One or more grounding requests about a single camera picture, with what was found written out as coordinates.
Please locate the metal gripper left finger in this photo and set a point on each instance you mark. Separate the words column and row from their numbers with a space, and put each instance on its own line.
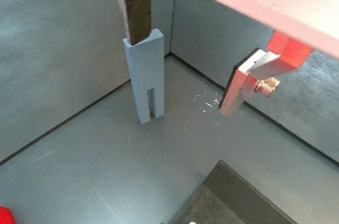
column 137, row 16

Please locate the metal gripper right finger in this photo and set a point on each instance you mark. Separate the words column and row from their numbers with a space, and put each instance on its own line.
column 254, row 74

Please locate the blue double-square peg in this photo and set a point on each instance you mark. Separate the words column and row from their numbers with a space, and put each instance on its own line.
column 146, row 67

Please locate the red shape sorting board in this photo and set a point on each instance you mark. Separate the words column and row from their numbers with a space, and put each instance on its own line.
column 6, row 216

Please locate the black curved holder stand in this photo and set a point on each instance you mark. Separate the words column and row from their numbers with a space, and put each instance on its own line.
column 228, row 200

